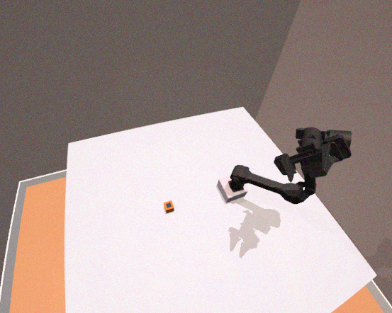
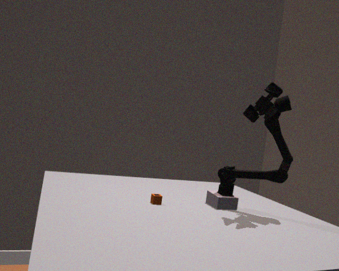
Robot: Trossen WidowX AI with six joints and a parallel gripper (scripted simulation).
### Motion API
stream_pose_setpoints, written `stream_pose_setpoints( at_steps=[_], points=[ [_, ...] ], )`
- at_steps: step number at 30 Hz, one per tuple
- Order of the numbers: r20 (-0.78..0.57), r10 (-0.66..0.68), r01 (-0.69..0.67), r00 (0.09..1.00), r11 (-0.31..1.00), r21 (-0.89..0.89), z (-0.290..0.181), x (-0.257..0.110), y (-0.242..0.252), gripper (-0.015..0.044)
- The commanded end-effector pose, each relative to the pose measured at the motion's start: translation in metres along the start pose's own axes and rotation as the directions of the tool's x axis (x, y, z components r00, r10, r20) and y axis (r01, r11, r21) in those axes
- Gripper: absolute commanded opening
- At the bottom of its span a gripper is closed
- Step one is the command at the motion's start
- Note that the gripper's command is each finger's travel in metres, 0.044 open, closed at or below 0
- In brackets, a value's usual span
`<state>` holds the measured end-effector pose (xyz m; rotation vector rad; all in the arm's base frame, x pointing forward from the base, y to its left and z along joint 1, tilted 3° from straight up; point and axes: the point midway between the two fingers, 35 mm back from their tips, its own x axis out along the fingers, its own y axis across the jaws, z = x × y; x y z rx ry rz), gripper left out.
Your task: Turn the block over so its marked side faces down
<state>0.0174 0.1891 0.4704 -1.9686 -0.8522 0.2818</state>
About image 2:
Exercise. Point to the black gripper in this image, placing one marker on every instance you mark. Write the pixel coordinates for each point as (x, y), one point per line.
(263, 103)

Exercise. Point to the orange block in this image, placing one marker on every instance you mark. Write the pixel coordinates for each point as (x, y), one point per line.
(156, 199)

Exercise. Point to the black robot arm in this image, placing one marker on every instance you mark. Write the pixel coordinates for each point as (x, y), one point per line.
(229, 174)

